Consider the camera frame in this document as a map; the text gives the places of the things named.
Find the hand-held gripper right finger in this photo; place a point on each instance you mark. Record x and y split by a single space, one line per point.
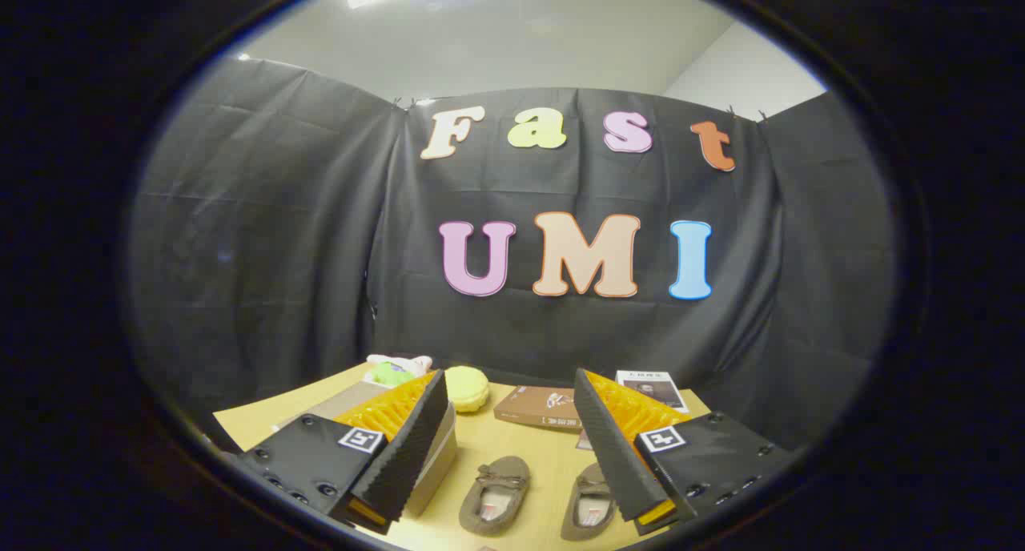
617 447

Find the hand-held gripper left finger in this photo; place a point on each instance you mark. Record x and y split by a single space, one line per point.
400 455

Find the beige fabric storage box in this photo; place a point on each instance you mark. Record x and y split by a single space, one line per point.
436 463

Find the brown fuzzy shoe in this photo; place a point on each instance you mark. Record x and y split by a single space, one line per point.
495 499
588 509

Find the pinkish brown cover book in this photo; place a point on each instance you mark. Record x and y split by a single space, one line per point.
584 440

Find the white book with portrait cover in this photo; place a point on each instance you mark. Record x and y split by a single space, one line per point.
653 391

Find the pink and green plush toy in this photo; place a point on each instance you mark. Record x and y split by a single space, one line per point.
392 373

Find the yellow round plush cushion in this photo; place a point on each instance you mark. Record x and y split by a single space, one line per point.
467 388

